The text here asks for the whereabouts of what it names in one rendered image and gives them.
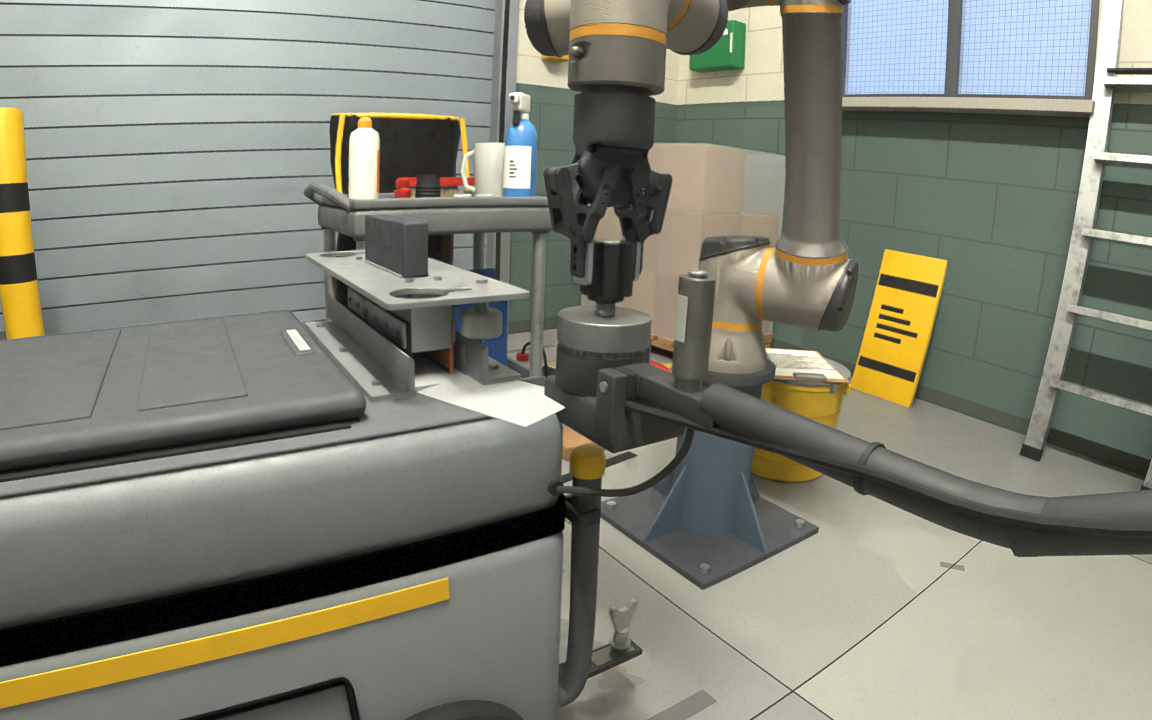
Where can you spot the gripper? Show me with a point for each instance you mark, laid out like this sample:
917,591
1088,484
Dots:
616,130

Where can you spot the black star knob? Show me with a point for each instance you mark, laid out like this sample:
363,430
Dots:
612,280

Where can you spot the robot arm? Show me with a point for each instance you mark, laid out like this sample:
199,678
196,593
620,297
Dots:
811,150

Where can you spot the light grey metal cradle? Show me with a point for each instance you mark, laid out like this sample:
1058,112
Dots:
476,290

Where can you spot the pale wing knob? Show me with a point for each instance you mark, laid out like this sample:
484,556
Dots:
622,620

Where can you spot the grey squeegee plate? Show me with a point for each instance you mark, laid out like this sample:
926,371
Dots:
611,657

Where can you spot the beige cardboard box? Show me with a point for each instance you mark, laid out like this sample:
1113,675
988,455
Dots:
706,190

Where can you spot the blue spray bottle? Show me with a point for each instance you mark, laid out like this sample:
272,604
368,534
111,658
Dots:
520,150

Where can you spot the white mug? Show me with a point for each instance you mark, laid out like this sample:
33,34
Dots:
488,168

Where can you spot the grey metal cart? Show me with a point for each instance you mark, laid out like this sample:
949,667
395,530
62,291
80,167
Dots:
456,215

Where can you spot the blue container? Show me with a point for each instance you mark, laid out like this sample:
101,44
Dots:
496,320

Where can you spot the red cap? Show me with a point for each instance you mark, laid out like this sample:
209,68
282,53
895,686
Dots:
449,187
403,187

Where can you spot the black cap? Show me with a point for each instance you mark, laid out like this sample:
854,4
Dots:
427,186

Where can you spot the black case with yellow trim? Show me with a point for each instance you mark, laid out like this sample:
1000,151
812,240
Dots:
416,145

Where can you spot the white sheet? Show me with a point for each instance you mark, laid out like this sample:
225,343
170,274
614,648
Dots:
506,405

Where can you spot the clipboard with paper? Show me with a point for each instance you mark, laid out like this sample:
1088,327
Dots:
806,365

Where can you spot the white bottle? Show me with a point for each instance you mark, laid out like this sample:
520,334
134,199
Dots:
364,165

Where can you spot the yellow drum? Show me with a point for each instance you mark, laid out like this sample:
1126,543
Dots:
801,430

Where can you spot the yellow sign with black bars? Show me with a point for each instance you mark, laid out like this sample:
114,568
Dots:
901,330

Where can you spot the window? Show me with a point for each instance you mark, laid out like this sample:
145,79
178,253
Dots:
896,40

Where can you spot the grey pipe with yellow cap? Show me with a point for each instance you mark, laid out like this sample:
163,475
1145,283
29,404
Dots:
581,560

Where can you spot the grey roller shutter door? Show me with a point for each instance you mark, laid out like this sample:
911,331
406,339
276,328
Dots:
186,100

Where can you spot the grey floor scrubber body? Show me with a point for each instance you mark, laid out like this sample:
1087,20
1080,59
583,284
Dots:
236,540

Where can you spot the dark grey scrubber lid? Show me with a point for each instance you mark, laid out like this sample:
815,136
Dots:
136,390

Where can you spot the grey metal ladder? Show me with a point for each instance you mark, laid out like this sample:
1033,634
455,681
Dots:
1136,240

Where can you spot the yellow and black bollard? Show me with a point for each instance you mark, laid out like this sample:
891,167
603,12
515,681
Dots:
11,220

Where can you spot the dark grey stop post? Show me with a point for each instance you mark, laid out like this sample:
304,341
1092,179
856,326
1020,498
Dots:
694,330

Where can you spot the green wall sign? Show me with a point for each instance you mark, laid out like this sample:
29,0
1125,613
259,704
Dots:
721,50

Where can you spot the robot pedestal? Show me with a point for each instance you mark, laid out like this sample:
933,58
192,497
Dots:
711,500

